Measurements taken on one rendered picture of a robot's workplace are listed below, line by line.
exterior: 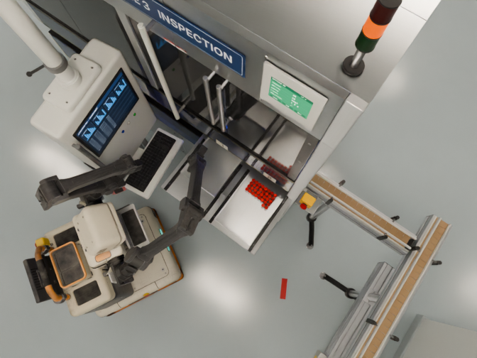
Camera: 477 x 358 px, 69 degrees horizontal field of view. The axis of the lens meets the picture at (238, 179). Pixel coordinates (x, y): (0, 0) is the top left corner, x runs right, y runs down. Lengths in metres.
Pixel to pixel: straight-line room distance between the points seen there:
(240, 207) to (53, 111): 1.10
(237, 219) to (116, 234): 0.73
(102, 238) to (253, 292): 1.58
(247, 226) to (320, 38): 1.29
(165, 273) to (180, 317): 0.44
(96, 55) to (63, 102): 0.28
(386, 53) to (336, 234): 2.16
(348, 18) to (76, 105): 1.16
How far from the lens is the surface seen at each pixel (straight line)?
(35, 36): 1.50
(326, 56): 1.06
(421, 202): 3.39
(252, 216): 2.10
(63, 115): 1.73
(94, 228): 1.71
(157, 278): 2.74
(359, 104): 1.01
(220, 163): 2.18
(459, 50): 4.19
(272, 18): 1.11
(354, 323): 2.53
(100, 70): 1.75
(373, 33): 0.91
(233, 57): 1.18
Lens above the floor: 2.95
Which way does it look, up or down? 75 degrees down
